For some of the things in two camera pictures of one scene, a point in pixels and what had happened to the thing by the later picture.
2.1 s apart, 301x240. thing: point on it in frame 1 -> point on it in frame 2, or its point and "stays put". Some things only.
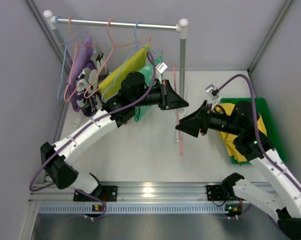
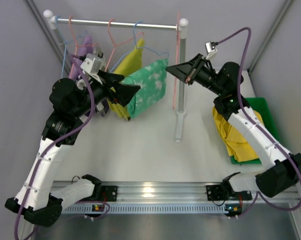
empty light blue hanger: x=65 y=42 stays put
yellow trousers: x=228 y=140 stays put
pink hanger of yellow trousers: x=177 y=109 -> x=177 y=55
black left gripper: x=164 y=95 -> x=111 y=87
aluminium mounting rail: x=142 y=198 stays put
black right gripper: x=204 y=120 -> x=194 y=71
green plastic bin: x=273 y=135 stays put
